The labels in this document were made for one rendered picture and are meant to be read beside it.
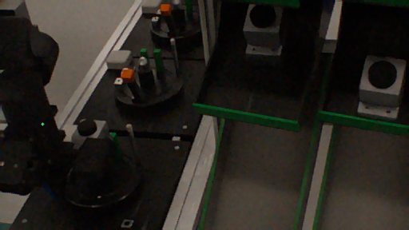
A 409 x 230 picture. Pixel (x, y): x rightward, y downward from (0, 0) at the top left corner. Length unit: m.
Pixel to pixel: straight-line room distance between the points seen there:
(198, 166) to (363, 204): 0.31
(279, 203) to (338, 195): 0.08
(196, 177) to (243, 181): 0.15
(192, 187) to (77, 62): 0.66
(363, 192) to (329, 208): 0.05
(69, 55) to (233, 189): 0.83
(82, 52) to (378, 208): 0.97
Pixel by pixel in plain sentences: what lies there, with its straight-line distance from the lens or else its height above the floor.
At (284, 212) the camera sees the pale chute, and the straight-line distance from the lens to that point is 0.79.
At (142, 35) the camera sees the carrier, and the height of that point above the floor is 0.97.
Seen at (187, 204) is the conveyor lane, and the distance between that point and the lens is 0.91.
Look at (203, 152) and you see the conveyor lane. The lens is 1.00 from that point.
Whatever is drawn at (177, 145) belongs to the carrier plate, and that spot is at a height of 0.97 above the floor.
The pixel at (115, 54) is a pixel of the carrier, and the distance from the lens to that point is 1.24.
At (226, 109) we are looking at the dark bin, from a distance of 0.67.
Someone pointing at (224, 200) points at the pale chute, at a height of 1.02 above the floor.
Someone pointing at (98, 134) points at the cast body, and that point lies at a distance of 0.87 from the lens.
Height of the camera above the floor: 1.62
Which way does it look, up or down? 38 degrees down
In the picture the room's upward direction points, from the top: 8 degrees counter-clockwise
